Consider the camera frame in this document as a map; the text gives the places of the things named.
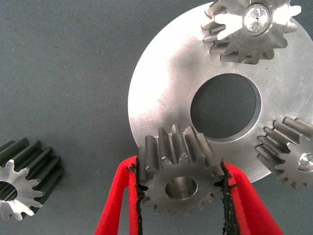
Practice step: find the larger steel gear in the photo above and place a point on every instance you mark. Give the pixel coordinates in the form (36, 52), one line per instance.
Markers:
(24, 176)

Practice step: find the round metal plate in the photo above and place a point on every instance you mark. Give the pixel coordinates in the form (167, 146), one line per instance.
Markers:
(159, 98)

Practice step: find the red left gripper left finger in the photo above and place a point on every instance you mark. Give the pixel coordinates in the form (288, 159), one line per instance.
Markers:
(115, 208)

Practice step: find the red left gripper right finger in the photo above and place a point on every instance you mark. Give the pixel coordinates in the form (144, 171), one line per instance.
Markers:
(252, 215)

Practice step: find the dark grey table cloth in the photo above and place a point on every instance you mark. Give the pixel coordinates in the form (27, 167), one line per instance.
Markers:
(61, 73)

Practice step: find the small steel gear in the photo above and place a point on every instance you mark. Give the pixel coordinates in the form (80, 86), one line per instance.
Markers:
(288, 172)
(234, 36)
(161, 193)

